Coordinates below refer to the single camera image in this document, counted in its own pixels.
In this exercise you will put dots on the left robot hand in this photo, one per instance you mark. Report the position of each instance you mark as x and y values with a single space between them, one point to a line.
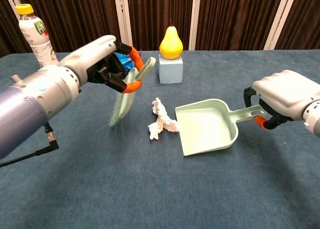
92 54

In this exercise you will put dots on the pale green hand broom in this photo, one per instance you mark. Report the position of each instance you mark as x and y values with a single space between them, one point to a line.
125 99

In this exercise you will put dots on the blue snack bag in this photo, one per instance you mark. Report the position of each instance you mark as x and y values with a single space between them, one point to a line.
123 60

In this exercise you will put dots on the light grey cube block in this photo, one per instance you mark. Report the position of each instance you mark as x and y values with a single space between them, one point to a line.
171 71

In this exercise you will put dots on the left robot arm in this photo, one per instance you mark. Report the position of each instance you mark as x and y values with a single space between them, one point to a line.
25 109

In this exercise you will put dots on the pale green plastic dustpan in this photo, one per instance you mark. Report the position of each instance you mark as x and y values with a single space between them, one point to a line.
205 129

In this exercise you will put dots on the yellow pear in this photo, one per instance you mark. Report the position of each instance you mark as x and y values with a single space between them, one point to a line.
171 46

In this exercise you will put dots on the white paper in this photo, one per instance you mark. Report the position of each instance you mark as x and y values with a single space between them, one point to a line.
162 121

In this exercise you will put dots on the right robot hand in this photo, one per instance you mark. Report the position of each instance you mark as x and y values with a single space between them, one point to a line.
285 89

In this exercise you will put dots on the blue felt table cover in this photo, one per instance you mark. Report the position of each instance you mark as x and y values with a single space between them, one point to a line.
175 189

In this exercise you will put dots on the brown pleated screen panel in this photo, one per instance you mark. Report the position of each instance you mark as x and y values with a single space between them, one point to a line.
5 26
305 19
82 14
155 9
232 19

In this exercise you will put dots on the white bottle with yellow cap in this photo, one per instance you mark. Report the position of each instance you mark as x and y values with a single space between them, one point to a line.
35 34

